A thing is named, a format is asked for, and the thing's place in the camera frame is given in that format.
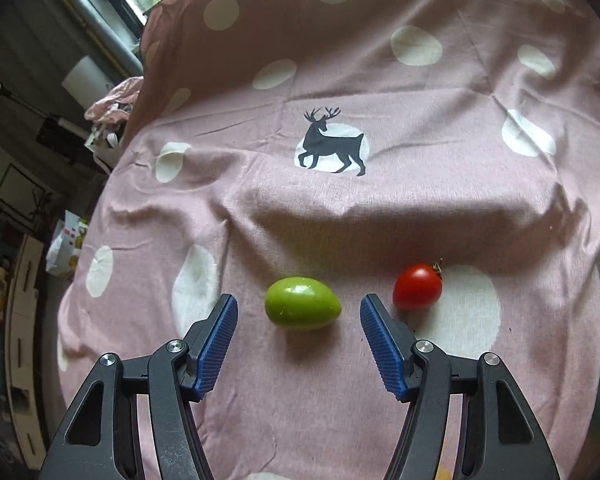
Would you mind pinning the pink crumpled cloth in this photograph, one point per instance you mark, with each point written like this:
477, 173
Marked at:
116, 107

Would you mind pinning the white shelf unit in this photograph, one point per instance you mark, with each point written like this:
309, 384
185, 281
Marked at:
19, 353

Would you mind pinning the black floor lamp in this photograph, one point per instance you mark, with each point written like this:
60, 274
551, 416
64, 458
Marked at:
52, 131

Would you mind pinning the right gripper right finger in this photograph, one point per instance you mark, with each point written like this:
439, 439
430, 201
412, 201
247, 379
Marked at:
500, 438

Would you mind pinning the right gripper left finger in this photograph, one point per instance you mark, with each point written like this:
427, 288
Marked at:
99, 437

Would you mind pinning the pink polka dot cloth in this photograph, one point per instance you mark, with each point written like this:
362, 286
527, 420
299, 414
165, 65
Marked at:
344, 140

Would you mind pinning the colourful paper bag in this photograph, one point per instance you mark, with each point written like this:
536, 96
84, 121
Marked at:
65, 249

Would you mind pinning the far red cherry tomato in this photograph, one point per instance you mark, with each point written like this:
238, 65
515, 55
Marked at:
418, 287

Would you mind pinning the green lime fruit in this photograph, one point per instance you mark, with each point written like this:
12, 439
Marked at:
301, 304

